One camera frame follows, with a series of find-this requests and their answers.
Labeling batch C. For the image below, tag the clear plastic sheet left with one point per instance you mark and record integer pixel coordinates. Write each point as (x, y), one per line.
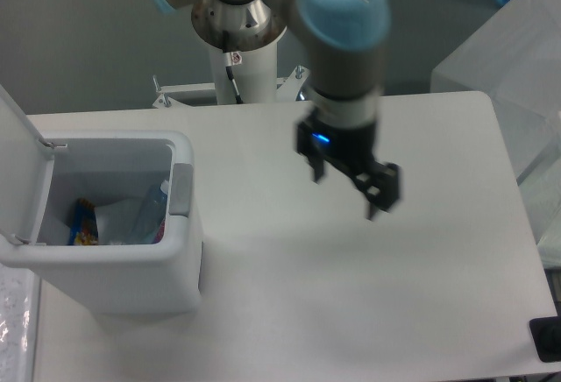
(20, 292)

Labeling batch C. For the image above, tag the white trash can lid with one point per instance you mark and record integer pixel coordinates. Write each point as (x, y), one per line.
(27, 164)

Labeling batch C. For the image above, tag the crushed clear plastic bottle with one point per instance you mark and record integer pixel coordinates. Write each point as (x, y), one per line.
(151, 214)

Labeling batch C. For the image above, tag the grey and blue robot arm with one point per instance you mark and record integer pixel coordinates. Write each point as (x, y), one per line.
(344, 41)

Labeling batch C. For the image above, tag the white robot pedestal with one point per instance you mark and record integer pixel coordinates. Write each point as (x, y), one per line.
(237, 77)

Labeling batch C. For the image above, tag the white trash can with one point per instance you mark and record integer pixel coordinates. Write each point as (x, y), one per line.
(108, 167)

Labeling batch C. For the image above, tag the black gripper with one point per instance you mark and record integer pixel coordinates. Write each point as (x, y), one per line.
(350, 151)

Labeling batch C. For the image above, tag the black device at table edge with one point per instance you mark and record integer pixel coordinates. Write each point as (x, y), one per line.
(545, 332)

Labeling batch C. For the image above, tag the white paper wrapper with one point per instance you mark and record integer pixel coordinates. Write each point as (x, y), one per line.
(115, 221)

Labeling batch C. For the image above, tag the blue snack packet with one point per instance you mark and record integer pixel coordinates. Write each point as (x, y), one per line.
(83, 231)

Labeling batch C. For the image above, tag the translucent plastic box right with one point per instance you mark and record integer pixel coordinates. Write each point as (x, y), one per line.
(514, 58)

